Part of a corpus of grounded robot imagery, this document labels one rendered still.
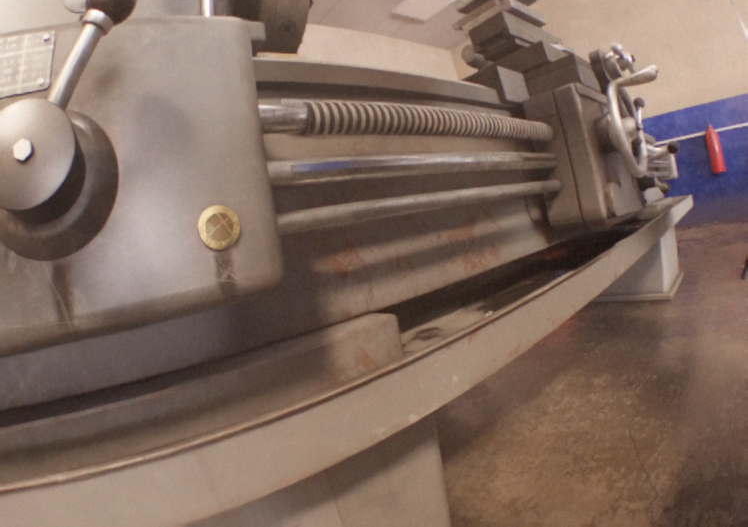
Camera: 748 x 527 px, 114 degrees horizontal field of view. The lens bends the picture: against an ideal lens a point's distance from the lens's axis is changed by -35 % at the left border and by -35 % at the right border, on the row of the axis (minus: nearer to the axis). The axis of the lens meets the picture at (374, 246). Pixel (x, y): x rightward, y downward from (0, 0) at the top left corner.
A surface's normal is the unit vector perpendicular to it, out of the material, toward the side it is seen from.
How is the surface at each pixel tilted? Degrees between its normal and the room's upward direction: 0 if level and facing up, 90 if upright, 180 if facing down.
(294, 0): 111
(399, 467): 90
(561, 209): 90
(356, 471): 90
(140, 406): 90
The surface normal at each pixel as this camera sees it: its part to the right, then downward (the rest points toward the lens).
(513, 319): 0.57, -0.09
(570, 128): -0.80, 0.18
